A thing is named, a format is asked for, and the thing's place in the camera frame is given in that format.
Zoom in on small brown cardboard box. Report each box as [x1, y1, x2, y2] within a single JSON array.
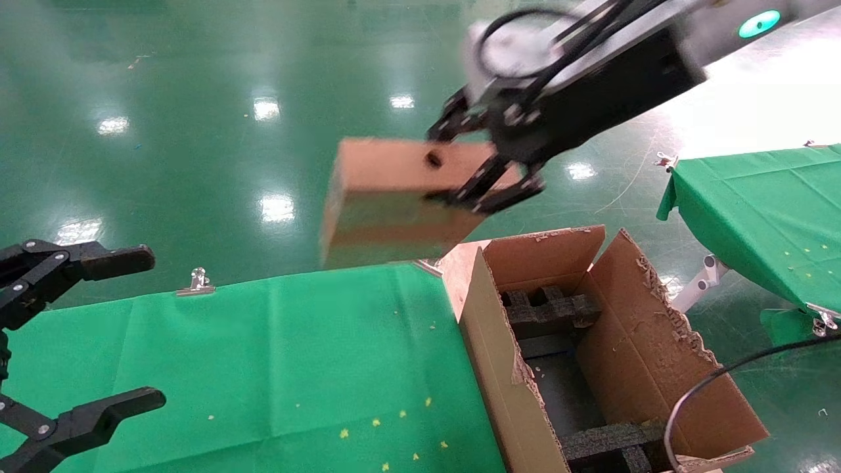
[[320, 137, 520, 269]]

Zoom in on black foam insert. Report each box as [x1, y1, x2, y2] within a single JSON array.
[[501, 284, 602, 340], [558, 422, 666, 473]]

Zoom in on green tablecloth with yellow specks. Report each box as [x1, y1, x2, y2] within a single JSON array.
[[0, 263, 507, 473]]

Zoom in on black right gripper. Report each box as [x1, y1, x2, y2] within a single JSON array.
[[426, 30, 707, 215]]

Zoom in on black hanging cable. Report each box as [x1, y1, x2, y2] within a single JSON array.
[[662, 332, 841, 473]]

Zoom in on large open cardboard carton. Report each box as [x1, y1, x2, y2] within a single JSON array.
[[439, 225, 769, 473]]

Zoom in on green tablecloth on neighbouring table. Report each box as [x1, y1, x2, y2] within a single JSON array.
[[656, 143, 841, 346]]

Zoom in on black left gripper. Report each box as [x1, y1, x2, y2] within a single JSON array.
[[0, 240, 167, 473]]

